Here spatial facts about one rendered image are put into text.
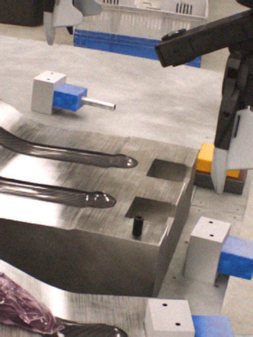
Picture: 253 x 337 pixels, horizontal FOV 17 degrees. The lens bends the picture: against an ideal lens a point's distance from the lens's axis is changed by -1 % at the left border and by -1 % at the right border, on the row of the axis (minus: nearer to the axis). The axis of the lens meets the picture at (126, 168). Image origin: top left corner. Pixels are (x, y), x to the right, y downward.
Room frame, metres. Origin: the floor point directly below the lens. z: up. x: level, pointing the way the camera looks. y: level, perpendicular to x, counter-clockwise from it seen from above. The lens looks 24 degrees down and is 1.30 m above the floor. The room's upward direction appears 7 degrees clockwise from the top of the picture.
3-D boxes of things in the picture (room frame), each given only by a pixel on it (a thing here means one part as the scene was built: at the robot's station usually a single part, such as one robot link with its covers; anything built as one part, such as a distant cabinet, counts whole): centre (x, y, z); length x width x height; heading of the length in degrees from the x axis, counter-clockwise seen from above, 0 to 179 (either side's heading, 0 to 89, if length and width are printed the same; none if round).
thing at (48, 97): (1.29, 0.09, 0.83); 0.13 x 0.05 x 0.05; 72
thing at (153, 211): (0.81, -0.03, 0.87); 0.05 x 0.05 x 0.04; 80
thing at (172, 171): (0.92, -0.05, 0.87); 0.05 x 0.05 x 0.04; 80
